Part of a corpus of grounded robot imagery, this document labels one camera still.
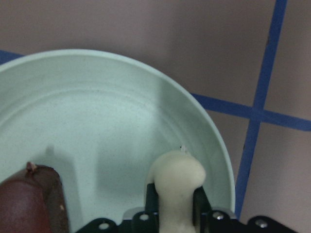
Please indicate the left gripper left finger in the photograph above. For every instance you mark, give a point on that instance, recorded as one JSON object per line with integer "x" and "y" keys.
{"x": 152, "y": 200}

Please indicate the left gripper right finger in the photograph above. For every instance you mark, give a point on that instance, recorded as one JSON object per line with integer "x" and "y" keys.
{"x": 201, "y": 208}

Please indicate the white bun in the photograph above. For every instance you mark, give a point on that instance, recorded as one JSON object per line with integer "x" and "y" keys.
{"x": 176, "y": 175}

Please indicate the brown bun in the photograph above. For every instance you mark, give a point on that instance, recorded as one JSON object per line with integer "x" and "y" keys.
{"x": 32, "y": 201}

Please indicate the light green plate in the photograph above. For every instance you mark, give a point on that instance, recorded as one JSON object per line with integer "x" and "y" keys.
{"x": 100, "y": 120}

